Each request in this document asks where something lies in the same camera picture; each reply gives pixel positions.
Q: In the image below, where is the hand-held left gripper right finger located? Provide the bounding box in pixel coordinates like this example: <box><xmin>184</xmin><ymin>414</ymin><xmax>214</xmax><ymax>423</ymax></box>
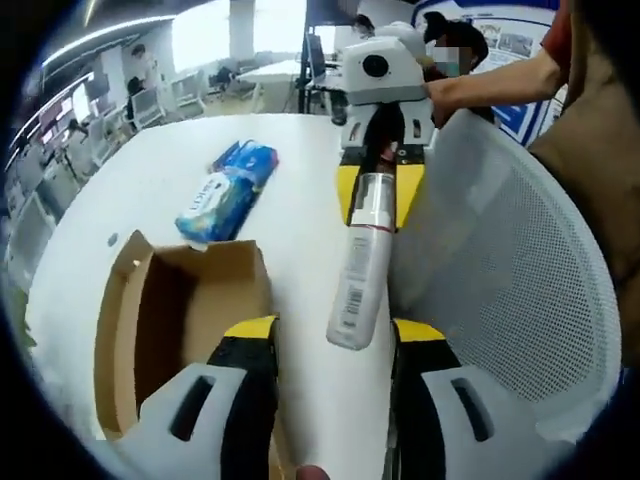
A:
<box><xmin>391</xmin><ymin>318</ymin><xmax>574</xmax><ymax>480</ymax></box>

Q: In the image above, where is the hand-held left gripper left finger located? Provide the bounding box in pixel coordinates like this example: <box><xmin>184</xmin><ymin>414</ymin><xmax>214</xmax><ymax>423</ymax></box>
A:
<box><xmin>107</xmin><ymin>314</ymin><xmax>280</xmax><ymax>480</ymax></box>

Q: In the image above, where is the white spray bottle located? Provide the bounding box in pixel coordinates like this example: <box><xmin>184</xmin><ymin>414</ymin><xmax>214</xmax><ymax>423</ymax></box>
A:
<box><xmin>325</xmin><ymin>171</ymin><xmax>396</xmax><ymax>351</ymax></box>

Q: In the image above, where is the brown cardboard shoe box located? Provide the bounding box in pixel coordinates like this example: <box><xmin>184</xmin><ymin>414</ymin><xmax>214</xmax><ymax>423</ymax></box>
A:
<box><xmin>93</xmin><ymin>229</ymin><xmax>297</xmax><ymax>480</ymax></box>

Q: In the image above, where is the blue soft packet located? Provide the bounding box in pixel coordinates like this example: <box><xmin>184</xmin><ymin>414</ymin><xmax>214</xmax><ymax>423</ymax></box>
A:
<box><xmin>210</xmin><ymin>140</ymin><xmax>280</xmax><ymax>176</ymax></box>

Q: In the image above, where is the white blue soft wipes pack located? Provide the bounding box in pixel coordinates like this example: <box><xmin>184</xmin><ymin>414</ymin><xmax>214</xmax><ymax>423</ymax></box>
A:
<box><xmin>173</xmin><ymin>168</ymin><xmax>275</xmax><ymax>251</ymax></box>

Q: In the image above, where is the person's right hand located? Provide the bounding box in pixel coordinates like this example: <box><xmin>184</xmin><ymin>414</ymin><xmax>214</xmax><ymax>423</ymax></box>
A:
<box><xmin>423</xmin><ymin>79</ymin><xmax>464</xmax><ymax>129</ymax></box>

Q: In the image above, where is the person's left hand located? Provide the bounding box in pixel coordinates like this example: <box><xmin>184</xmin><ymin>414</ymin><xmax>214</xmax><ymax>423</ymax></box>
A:
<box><xmin>294</xmin><ymin>449</ymin><xmax>330</xmax><ymax>480</ymax></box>

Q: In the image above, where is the white mesh office chair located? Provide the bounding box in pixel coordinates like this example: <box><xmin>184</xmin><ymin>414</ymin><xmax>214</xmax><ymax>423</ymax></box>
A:
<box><xmin>389</xmin><ymin>107</ymin><xmax>624</xmax><ymax>446</ymax></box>

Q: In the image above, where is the person's brown top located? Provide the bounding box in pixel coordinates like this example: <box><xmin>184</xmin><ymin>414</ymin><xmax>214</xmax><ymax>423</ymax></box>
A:
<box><xmin>528</xmin><ymin>0</ymin><xmax>640</xmax><ymax>301</ymax></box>

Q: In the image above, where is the wall poster blue border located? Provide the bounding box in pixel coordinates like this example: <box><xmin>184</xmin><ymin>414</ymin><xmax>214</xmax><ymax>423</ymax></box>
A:
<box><xmin>410</xmin><ymin>0</ymin><xmax>569</xmax><ymax>149</ymax></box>

